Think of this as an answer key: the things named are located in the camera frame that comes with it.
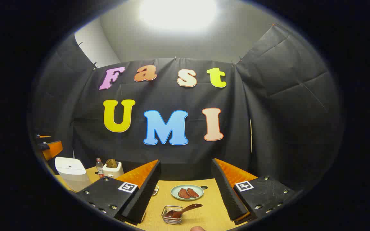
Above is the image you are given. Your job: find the black backdrop cloth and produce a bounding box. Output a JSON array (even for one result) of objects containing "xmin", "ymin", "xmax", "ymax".
[{"xmin": 28, "ymin": 24, "xmax": 344, "ymax": 193}]

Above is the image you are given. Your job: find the white toaster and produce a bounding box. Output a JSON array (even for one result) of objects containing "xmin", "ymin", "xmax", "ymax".
[{"xmin": 102, "ymin": 161, "xmax": 124, "ymax": 179}]

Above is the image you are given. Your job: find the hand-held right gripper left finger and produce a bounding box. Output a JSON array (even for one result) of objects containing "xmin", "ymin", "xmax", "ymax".
[{"xmin": 76, "ymin": 159, "xmax": 162, "ymax": 225}]

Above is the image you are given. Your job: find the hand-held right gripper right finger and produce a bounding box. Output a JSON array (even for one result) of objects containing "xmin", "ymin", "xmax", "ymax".
[{"xmin": 211, "ymin": 158, "xmax": 296, "ymax": 225}]

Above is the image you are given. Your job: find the white rice cooker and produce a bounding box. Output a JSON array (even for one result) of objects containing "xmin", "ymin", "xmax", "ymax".
[{"xmin": 55, "ymin": 157, "xmax": 91, "ymax": 192}]

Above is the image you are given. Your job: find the wire chopstick holder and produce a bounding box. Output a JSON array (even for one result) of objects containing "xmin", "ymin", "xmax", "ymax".
[{"xmin": 162, "ymin": 205, "xmax": 184, "ymax": 225}]

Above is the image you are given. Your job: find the brown wooden spoon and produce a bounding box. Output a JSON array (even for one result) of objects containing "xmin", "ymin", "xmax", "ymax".
[{"xmin": 166, "ymin": 203, "xmax": 203, "ymax": 219}]

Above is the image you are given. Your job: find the ceiling light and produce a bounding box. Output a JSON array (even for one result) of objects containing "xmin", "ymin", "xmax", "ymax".
[{"xmin": 138, "ymin": 0, "xmax": 217, "ymax": 32}]

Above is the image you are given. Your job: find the pale green plate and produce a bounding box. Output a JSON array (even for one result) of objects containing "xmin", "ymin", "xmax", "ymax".
[{"xmin": 171, "ymin": 184, "xmax": 204, "ymax": 201}]

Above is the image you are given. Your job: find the clear plastic water bottle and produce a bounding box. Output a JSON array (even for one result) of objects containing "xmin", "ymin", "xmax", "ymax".
[{"xmin": 96, "ymin": 158, "xmax": 105, "ymax": 179}]

